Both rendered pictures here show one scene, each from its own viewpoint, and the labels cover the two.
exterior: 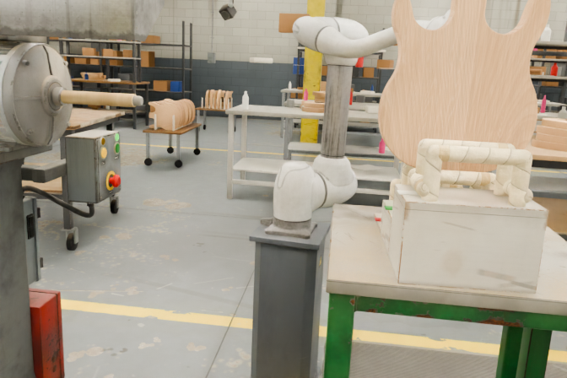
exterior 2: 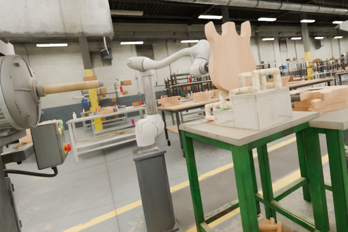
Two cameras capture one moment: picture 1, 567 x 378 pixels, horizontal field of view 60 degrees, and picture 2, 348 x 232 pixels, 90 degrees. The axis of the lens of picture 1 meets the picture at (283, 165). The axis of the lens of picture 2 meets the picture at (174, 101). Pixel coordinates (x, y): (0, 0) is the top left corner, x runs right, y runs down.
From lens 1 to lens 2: 0.67 m
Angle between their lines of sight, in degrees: 32
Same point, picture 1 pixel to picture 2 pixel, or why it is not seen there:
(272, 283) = (148, 176)
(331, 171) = (156, 119)
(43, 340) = not seen: outside the picture
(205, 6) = not seen: hidden behind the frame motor
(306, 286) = (164, 171)
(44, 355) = not seen: outside the picture
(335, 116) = (151, 97)
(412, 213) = (257, 99)
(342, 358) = (249, 175)
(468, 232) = (273, 101)
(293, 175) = (144, 124)
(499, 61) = (243, 45)
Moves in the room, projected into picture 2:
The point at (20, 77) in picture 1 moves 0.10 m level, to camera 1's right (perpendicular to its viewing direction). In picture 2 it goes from (15, 73) to (55, 71)
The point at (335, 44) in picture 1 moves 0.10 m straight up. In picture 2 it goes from (152, 63) to (150, 51)
